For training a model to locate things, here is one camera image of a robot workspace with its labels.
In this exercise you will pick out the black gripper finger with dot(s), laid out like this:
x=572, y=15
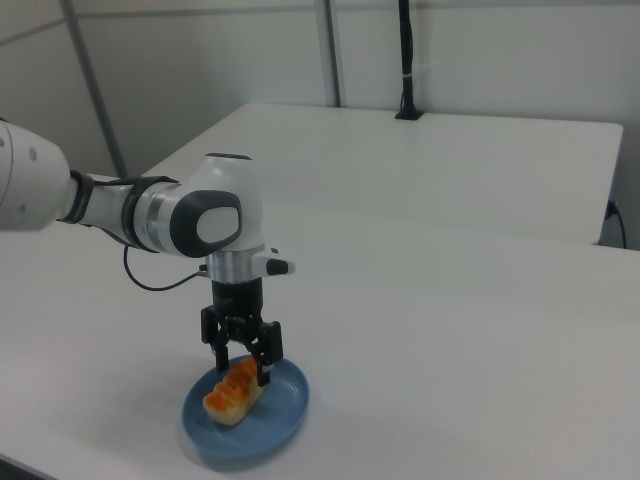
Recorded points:
x=222, y=352
x=270, y=345

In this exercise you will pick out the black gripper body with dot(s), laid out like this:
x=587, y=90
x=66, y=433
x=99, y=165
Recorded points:
x=237, y=300

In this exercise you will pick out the orange glazed bread loaf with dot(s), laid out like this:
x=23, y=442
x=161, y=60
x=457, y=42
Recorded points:
x=232, y=400

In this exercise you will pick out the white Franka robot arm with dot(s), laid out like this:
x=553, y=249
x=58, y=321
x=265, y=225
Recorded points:
x=225, y=200

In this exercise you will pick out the blue round plate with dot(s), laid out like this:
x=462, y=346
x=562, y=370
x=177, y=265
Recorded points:
x=280, y=415

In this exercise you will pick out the white side table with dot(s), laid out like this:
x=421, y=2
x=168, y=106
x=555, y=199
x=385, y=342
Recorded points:
x=400, y=165

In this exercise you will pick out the grey partition post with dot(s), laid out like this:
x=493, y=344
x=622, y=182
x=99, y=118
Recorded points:
x=332, y=50

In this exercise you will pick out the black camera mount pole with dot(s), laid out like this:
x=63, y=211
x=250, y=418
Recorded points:
x=406, y=50

